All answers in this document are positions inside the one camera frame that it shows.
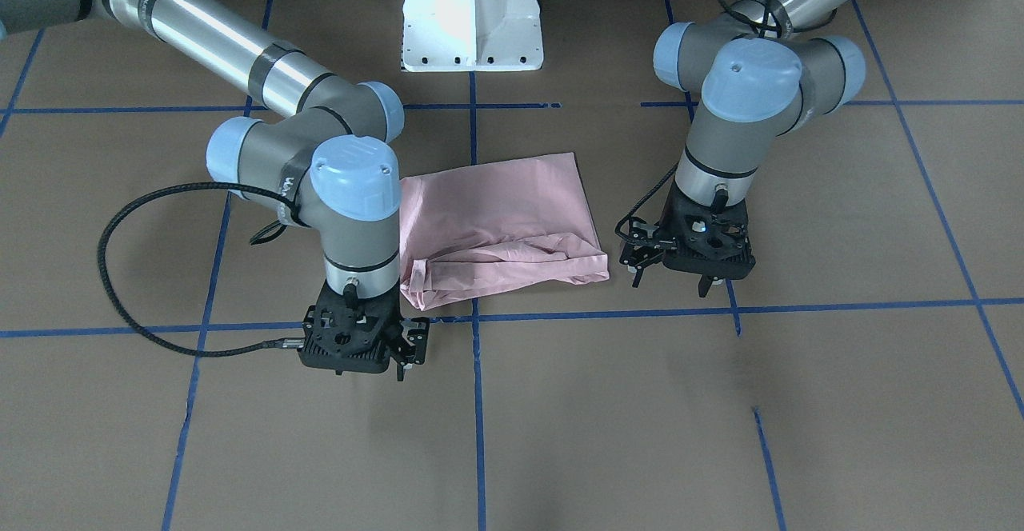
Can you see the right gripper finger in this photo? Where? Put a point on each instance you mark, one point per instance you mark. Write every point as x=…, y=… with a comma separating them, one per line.
x=411, y=345

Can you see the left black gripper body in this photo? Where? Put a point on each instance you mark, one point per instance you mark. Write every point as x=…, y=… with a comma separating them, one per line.
x=645, y=245

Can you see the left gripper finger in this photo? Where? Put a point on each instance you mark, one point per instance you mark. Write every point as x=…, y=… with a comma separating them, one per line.
x=706, y=283
x=643, y=247

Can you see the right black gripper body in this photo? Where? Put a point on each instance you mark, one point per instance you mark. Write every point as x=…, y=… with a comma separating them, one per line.
x=413, y=339

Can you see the pink Snoopy t-shirt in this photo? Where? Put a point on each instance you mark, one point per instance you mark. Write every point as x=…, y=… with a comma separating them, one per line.
x=477, y=231

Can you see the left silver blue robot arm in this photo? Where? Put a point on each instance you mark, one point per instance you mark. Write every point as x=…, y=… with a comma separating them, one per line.
x=754, y=81

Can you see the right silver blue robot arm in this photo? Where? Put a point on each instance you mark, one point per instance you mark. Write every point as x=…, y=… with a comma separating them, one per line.
x=325, y=164

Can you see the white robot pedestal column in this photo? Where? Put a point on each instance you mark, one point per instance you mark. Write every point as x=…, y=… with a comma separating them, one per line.
x=471, y=36

